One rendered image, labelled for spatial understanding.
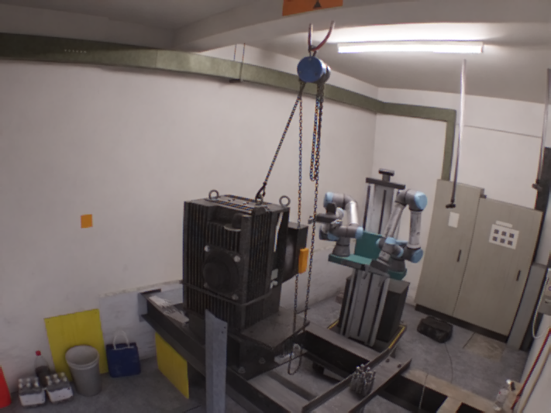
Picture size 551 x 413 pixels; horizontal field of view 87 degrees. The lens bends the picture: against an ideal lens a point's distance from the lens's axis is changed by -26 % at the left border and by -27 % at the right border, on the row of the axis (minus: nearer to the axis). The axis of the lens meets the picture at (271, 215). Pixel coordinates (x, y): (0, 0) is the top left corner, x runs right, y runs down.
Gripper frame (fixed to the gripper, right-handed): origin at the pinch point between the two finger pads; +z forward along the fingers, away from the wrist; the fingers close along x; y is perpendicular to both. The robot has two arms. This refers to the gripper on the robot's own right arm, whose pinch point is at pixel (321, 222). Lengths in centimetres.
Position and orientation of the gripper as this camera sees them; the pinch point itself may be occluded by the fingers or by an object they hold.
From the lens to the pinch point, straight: 212.3
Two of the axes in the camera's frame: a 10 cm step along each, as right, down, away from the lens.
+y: -0.5, 9.7, 2.3
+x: -8.8, -1.5, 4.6
